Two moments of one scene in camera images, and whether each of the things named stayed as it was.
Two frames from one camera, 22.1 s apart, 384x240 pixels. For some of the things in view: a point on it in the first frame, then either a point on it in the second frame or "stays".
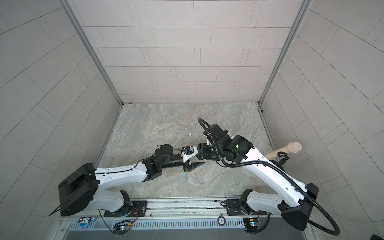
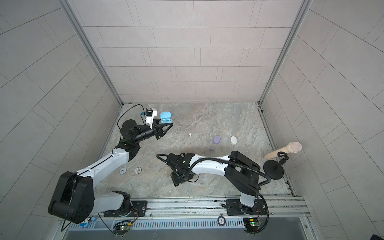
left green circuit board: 122,227 stays
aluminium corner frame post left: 67,7 stays
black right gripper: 201,148 -> 175,181
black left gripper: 191,168 -> 155,130
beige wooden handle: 293,147 stays
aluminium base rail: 175,207 stays
